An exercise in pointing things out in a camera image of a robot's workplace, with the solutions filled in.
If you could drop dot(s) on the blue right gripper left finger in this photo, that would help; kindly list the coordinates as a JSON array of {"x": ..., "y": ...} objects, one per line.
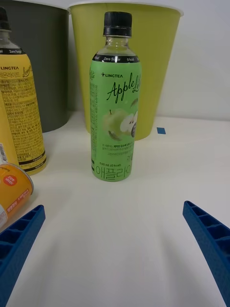
[{"x": 16, "y": 242}]

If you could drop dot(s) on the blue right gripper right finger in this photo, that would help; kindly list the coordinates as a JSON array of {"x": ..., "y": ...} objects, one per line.
[{"x": 213, "y": 237}]

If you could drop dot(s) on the green label plastic bottle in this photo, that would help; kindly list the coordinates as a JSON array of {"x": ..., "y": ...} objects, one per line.
[{"x": 115, "y": 115}]

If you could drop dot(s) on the orange drink can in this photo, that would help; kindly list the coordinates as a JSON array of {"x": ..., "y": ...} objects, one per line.
[{"x": 13, "y": 189}]

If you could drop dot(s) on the yellow label plastic bottle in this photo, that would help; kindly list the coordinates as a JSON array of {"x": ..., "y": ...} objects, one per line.
[{"x": 19, "y": 112}]

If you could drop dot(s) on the grey waste bin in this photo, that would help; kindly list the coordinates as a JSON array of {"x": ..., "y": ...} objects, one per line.
[{"x": 45, "y": 69}]

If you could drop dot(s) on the yellow-green waste bin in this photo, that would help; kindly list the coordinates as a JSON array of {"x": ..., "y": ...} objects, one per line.
[{"x": 155, "y": 64}]

